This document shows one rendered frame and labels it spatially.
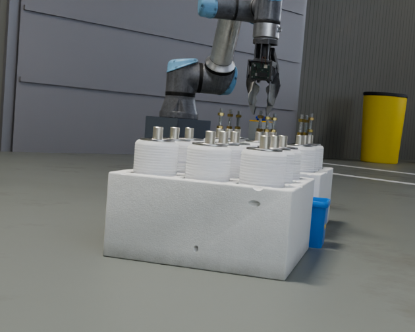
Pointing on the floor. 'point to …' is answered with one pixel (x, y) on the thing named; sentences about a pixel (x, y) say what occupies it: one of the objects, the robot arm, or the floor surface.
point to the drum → (382, 126)
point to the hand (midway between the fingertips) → (261, 110)
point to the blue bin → (318, 221)
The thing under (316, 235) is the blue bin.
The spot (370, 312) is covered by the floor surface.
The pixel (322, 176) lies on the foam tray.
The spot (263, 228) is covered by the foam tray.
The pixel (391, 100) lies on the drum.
